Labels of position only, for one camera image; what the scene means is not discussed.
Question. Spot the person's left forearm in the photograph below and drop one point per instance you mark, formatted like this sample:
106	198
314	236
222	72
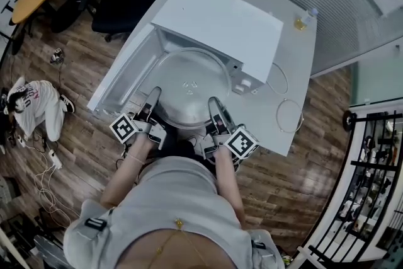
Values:
126	176

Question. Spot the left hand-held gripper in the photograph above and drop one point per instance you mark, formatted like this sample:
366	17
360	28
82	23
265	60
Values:
123	128

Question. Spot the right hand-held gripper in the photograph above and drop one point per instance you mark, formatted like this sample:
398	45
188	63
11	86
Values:
241	142

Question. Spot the person's right forearm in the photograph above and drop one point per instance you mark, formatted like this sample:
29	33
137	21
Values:
228	186

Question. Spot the small bottle of yellow liquid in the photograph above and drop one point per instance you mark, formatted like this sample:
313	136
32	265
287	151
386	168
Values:
300	23

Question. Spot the person's black trousers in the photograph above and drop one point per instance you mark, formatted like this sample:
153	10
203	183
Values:
185	148

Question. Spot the round glass turntable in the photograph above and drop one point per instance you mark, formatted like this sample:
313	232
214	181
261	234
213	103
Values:
192	97

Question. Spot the dark marble slab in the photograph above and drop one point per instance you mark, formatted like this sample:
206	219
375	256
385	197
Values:
47	252

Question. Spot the white microwave oven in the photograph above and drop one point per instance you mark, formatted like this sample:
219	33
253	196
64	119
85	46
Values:
220	19

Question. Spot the black round disc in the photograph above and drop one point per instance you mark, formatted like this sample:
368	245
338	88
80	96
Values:
349	120

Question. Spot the small electronic device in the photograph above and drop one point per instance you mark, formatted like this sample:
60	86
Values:
57	56

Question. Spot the white power strip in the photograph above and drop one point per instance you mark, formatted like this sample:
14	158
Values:
54	159

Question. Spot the white table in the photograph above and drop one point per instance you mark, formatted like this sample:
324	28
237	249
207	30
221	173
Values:
261	123

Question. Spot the person's grey shirt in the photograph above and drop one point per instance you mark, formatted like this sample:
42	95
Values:
176	192

